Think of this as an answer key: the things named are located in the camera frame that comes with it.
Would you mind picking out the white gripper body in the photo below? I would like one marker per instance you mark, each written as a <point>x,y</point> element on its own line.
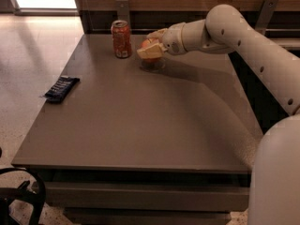
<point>172,40</point>

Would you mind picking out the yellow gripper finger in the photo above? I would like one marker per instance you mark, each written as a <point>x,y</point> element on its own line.
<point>157,34</point>
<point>151,50</point>

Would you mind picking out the red apple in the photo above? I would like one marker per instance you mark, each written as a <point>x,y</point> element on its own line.
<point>151,60</point>

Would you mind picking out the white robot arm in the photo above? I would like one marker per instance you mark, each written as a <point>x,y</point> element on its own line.
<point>274,196</point>

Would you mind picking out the orange soda can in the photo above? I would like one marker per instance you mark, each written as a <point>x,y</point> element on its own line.
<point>121,39</point>

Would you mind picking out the wooden counter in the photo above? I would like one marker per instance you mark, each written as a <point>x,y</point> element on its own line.
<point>149,15</point>

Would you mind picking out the grey drawer cabinet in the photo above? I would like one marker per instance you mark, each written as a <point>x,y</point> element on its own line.
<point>130,147</point>

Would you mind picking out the dark blue snack packet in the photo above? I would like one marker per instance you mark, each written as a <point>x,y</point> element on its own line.
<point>60,89</point>

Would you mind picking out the left metal bracket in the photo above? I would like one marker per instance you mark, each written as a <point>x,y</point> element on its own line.
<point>123,14</point>

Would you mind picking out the metal bracket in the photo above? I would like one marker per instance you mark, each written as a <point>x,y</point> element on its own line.
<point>265,15</point>
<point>123,14</point>

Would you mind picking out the right metal bracket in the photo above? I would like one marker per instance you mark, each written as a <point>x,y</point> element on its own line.
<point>265,15</point>

